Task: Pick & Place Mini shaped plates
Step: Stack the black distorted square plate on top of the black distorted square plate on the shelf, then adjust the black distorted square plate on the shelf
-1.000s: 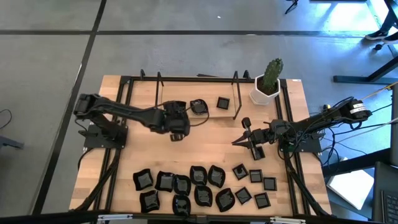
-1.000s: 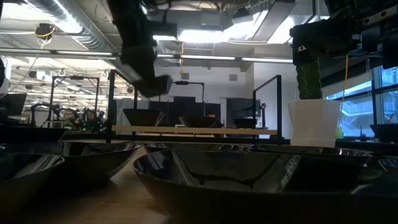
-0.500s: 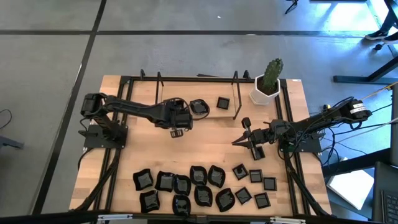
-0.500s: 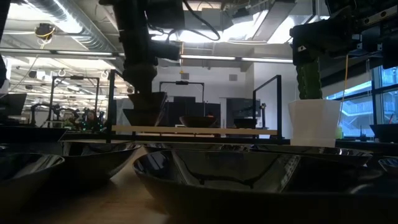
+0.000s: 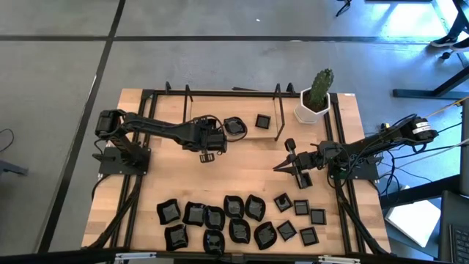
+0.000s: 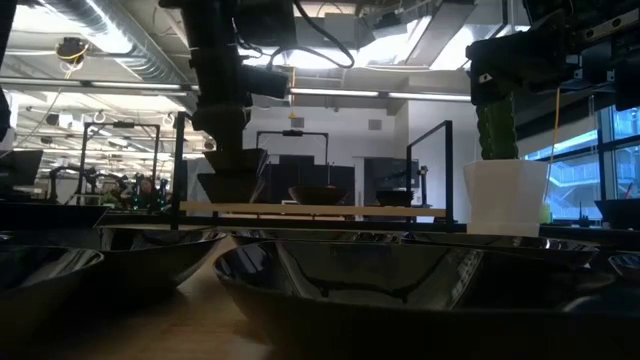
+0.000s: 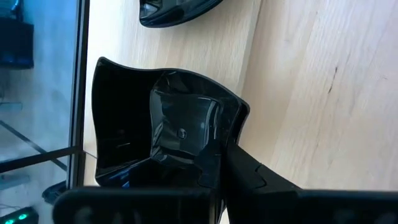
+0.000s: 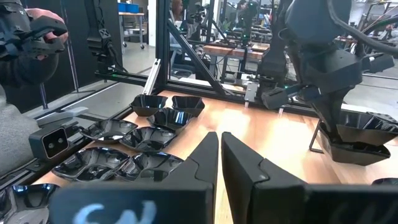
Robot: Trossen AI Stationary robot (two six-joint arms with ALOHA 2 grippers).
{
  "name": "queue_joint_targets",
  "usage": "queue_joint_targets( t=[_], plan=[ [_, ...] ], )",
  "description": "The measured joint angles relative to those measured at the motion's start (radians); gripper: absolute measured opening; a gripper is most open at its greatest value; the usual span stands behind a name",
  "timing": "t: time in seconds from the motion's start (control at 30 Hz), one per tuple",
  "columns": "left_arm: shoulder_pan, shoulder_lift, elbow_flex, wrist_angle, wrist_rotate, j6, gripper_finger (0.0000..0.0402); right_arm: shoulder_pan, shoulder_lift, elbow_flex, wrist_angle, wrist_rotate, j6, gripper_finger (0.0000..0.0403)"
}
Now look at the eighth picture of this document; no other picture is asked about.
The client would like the person's hand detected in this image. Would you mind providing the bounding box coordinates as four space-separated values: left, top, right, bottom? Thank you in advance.
24 7 70 60

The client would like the black frame post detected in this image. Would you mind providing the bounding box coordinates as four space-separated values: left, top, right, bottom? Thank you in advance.
155 0 171 94

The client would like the wooden top cart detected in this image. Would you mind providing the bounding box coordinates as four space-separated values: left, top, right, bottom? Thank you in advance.
118 11 147 50

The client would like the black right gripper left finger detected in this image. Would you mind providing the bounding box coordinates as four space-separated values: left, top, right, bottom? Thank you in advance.
49 131 220 224

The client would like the silver aluminium bar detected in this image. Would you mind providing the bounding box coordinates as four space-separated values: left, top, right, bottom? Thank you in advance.
142 58 162 96

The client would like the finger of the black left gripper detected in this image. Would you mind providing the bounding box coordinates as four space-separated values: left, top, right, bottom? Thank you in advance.
331 86 354 138
310 93 335 138

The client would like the black diagonal frame brace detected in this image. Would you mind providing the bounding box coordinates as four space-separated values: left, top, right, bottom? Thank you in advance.
167 19 226 95

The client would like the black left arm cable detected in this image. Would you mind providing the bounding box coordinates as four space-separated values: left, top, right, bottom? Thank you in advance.
326 0 398 58

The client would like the person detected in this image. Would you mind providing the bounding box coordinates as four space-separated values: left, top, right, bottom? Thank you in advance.
0 85 41 177
169 0 201 44

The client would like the black metal shelf frame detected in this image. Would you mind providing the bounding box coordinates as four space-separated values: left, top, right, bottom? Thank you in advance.
308 122 322 154

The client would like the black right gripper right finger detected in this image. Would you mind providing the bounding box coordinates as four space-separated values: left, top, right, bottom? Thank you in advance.
221 132 398 224

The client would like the grey camera mount bar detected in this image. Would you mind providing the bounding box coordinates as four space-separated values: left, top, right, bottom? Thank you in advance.
36 106 90 128

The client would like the grey table-level camera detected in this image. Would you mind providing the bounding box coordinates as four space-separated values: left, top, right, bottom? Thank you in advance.
29 126 70 160

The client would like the background wooden table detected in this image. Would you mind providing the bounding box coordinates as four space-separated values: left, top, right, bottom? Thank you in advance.
203 43 271 62

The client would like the person's forearm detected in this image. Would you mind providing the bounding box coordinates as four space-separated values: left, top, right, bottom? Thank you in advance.
0 52 60 88

